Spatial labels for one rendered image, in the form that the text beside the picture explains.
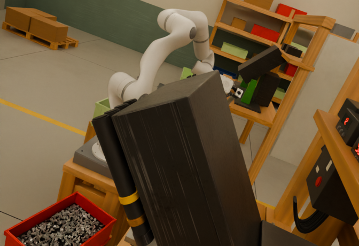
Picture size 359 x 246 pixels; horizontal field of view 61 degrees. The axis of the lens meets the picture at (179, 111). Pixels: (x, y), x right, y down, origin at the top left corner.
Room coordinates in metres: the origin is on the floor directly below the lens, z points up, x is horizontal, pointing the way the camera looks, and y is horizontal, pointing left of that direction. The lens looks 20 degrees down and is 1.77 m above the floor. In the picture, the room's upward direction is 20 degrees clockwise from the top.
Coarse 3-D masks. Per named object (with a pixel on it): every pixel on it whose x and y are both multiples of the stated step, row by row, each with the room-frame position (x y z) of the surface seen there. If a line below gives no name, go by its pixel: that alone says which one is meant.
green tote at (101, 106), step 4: (104, 100) 1.91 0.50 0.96; (108, 100) 1.97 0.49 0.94; (96, 104) 1.82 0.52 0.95; (100, 104) 1.82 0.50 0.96; (104, 104) 1.93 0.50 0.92; (108, 104) 1.99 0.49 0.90; (96, 108) 1.82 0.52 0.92; (100, 108) 1.82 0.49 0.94; (104, 108) 1.81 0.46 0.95; (108, 108) 1.81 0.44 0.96; (96, 112) 1.82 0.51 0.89; (100, 112) 1.81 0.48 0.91; (96, 116) 1.82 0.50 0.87
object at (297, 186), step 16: (352, 80) 1.37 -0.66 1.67; (352, 96) 1.37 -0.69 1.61; (336, 112) 1.37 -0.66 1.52; (320, 144) 1.37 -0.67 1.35; (304, 160) 1.41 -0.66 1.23; (304, 176) 1.37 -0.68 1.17; (288, 192) 1.38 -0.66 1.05; (304, 192) 1.36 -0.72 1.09; (288, 208) 1.37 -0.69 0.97; (288, 224) 1.36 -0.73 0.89; (336, 224) 0.93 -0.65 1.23; (320, 240) 0.94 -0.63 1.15
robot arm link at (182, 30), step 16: (176, 16) 1.50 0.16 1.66; (176, 32) 1.44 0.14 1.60; (192, 32) 1.45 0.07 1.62; (160, 48) 1.43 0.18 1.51; (176, 48) 1.47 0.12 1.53; (144, 64) 1.39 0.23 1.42; (160, 64) 1.44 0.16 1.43; (144, 80) 1.34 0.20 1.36; (128, 96) 1.30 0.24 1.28; (144, 96) 1.32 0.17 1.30
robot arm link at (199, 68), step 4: (196, 64) 1.81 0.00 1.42; (200, 64) 1.82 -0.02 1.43; (204, 64) 1.84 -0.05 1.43; (208, 64) 1.86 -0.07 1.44; (192, 68) 1.82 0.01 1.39; (196, 68) 1.80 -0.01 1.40; (200, 68) 1.80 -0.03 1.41; (204, 68) 1.81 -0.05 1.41; (208, 68) 1.83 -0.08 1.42; (192, 72) 1.82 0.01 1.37; (196, 72) 1.80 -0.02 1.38; (200, 72) 1.80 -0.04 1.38; (204, 72) 1.80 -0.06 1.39
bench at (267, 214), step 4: (260, 204) 1.46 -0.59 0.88; (260, 208) 1.43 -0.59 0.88; (264, 208) 1.44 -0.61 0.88; (268, 208) 1.46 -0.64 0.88; (260, 212) 1.39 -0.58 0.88; (264, 212) 1.40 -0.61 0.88; (268, 212) 1.42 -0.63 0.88; (272, 212) 1.43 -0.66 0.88; (260, 216) 1.36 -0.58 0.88; (264, 216) 1.37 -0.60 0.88; (268, 216) 1.38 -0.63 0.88; (272, 216) 1.40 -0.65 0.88; (268, 220) 1.35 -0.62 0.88; (272, 220) 1.36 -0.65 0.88; (276, 220) 1.37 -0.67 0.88; (276, 224) 1.34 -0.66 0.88; (280, 224) 1.35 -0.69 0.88; (284, 224) 1.36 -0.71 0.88; (284, 228) 1.33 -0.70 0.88; (288, 228) 1.34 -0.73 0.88
